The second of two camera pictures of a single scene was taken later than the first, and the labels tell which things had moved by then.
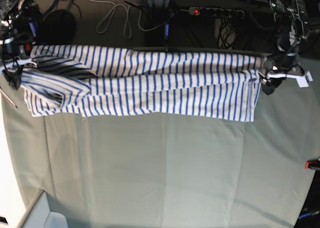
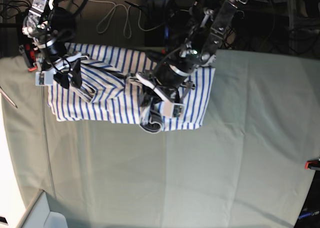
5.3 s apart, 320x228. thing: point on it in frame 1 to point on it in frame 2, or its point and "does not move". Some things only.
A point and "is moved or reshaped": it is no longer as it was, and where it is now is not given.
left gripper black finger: [14, 76] to [62, 78]
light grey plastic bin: [38, 215] does not move
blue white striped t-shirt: [96, 80] is moved or reshaped
